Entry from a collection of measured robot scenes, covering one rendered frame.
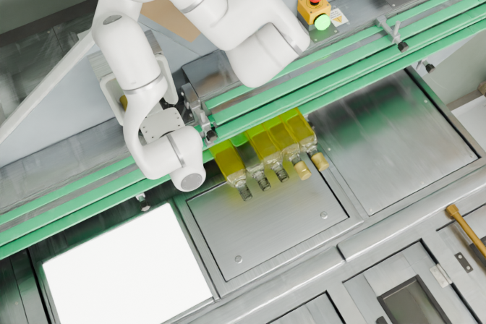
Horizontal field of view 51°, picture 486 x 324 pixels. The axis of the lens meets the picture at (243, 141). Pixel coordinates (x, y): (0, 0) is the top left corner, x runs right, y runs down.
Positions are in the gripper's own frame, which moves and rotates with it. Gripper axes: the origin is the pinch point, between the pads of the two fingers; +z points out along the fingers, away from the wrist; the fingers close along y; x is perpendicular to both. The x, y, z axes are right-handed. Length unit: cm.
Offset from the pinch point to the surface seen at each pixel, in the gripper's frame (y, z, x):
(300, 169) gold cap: 30.4, -19.2, -26.4
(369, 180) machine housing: 52, -21, -45
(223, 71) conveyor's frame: 22.7, 7.0, -4.9
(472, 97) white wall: 314, 164, -296
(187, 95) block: 10.5, 4.8, -5.6
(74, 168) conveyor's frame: -25.5, 7.0, -15.4
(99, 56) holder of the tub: -6.6, 8.6, 13.8
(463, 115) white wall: 293, 154, -301
